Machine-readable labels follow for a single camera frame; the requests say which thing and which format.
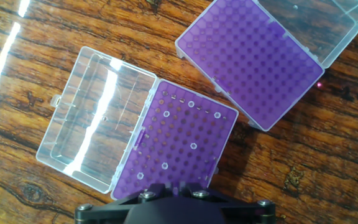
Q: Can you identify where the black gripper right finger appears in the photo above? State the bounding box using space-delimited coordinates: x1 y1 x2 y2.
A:
176 182 277 224

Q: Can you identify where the brown wooden board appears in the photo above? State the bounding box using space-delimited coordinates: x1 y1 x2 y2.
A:
0 0 358 224

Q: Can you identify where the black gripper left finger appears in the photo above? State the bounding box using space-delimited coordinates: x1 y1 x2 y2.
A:
75 182 177 224

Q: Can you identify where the purple pipette tip rack box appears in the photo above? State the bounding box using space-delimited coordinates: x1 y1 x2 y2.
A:
175 0 358 132
35 45 239 202

